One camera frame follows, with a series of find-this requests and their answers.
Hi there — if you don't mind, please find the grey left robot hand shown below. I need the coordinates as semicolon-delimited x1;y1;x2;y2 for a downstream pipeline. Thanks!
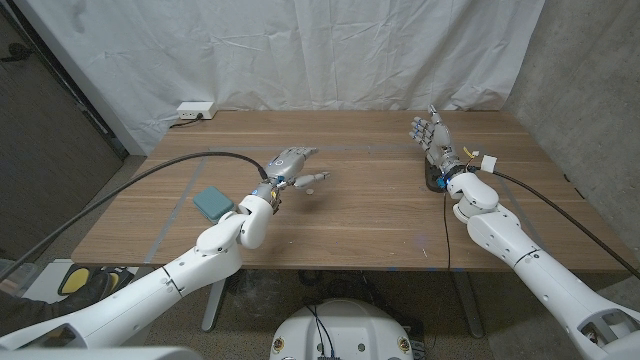
256;146;332;202

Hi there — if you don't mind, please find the white wrinkled backdrop cloth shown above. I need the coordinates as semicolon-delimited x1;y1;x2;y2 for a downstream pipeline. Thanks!
14;0;546;156

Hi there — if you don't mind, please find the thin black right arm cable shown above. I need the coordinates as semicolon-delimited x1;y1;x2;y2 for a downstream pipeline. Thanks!
441;191;453;272

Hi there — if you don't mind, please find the person's dark-clothed leg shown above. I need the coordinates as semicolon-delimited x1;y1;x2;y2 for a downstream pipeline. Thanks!
0;271;115;339

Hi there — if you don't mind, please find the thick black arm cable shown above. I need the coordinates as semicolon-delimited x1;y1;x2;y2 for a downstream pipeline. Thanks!
492;168;640;281
0;151;270;282

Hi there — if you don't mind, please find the grey metal table leg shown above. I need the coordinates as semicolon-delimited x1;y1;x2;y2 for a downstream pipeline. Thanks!
452;271;485;340
201;268;230;333

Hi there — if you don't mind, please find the yellow and black foot pedal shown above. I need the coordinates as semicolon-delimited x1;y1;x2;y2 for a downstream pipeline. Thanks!
57;263;136;297

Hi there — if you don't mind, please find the black power strip cord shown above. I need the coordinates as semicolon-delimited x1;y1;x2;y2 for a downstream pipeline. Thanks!
168;113;204;130

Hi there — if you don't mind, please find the white floor board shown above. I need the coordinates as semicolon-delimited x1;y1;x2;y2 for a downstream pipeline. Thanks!
22;258;76;305

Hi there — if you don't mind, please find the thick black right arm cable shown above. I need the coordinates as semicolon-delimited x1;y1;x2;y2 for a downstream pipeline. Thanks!
492;168;640;281

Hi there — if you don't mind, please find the black round object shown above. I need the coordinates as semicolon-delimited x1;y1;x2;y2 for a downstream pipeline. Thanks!
424;156;449;194

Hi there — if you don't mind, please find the black door handle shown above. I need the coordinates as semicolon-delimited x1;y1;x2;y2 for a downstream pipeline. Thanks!
0;42;34;64

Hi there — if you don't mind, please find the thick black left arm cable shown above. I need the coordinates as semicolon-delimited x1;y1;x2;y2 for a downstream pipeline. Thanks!
0;151;270;282

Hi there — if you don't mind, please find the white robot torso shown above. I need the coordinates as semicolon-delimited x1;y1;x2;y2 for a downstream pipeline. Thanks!
269;298;415;360

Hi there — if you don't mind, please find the white power strip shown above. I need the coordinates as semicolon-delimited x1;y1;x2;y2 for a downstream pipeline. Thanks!
176;101;218;121

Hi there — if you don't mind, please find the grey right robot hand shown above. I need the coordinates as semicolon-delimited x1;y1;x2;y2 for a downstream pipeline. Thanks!
408;104;469;184

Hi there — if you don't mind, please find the black floor cable bundle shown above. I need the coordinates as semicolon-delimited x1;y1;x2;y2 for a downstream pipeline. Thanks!
298;269;401;314

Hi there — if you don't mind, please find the teal rectangular sponge block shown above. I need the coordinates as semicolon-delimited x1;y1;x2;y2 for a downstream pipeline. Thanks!
192;186;236;224

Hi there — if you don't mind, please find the clear plastic bin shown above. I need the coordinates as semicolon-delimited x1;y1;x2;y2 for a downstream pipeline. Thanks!
0;258;42;301

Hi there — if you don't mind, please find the dark brown door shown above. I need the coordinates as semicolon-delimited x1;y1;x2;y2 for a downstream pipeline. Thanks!
0;7;126;264

